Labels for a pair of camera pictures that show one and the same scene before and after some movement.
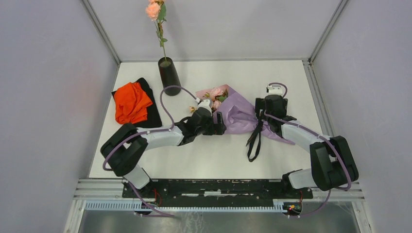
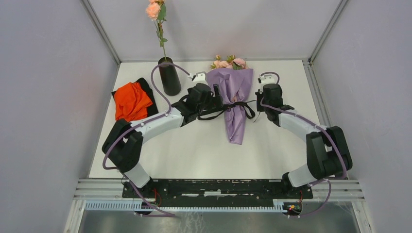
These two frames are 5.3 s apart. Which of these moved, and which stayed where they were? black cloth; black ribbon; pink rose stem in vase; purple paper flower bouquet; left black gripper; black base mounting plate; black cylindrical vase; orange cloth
Moved: black ribbon; left black gripper; purple paper flower bouquet
Stayed: pink rose stem in vase; black cylindrical vase; black base mounting plate; black cloth; orange cloth
